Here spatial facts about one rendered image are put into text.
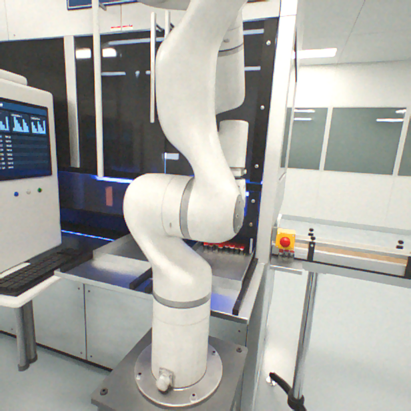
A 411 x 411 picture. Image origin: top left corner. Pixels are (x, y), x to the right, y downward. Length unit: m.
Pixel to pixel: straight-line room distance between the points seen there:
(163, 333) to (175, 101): 0.42
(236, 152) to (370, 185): 5.16
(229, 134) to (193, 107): 0.34
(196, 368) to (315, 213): 5.33
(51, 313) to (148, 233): 1.49
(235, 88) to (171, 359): 0.60
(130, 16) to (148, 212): 1.04
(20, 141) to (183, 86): 1.00
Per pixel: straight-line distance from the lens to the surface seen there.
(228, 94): 0.69
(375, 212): 5.95
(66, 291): 1.78
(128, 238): 1.35
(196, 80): 0.45
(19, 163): 1.35
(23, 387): 2.04
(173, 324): 0.55
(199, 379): 0.65
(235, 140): 0.77
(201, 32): 0.45
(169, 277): 0.51
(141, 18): 1.36
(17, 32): 1.80
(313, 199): 5.75
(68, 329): 1.91
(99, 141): 1.31
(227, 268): 1.08
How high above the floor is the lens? 1.33
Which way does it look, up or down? 12 degrees down
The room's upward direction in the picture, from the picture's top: 3 degrees clockwise
